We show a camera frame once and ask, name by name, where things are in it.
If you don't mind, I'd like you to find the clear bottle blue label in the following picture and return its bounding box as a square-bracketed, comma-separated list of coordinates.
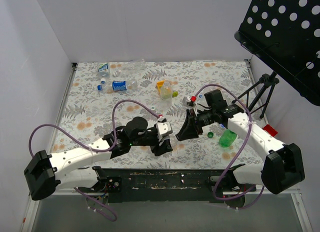
[97, 80, 138, 93]

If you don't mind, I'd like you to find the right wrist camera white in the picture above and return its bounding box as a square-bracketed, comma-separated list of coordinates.
[182, 96, 198, 111]

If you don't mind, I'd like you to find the clear bottle black cap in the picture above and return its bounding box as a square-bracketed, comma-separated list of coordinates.
[168, 136, 179, 152]

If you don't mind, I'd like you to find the green plastic bottle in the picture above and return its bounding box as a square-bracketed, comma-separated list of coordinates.
[218, 129, 237, 148]

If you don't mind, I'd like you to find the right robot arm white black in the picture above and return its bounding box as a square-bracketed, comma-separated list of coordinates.
[176, 89, 305, 195]

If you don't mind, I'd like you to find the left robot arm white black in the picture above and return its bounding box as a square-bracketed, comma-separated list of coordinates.
[24, 116, 173, 201]

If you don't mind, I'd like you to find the green bottle cap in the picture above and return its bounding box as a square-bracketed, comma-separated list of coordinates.
[207, 132, 214, 138]

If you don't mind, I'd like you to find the bottle green white label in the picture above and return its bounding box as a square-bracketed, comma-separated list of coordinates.
[97, 62, 110, 79]

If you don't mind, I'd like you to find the aluminium frame rail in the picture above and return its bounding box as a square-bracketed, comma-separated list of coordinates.
[285, 185, 313, 232]

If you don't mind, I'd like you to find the black perforated music stand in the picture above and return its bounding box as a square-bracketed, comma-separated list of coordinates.
[234, 0, 320, 106]

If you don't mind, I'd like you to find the purple cable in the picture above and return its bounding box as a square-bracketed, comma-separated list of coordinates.
[193, 83, 265, 210]
[28, 99, 166, 222]

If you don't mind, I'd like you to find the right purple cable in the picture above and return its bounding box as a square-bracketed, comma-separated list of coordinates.
[193, 83, 265, 210]

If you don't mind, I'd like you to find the crushed clear bottle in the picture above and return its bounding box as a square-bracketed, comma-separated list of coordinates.
[120, 59, 146, 75]

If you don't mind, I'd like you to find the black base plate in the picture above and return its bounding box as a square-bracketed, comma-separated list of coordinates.
[92, 168, 260, 204]

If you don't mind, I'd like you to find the red box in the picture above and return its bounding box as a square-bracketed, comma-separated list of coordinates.
[262, 124, 278, 137]

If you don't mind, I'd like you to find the black tripod stand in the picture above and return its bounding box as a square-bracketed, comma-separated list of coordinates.
[237, 71, 280, 119]

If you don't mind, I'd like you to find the yellow green toy basket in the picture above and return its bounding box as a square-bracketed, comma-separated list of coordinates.
[155, 80, 179, 98]

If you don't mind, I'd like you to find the floral tablecloth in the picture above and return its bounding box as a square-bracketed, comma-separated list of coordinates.
[51, 60, 262, 170]

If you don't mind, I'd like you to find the clear uncapped bottle right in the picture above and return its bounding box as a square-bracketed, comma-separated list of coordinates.
[222, 91, 232, 101]

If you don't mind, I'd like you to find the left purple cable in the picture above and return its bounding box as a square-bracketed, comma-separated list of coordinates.
[28, 99, 166, 222]

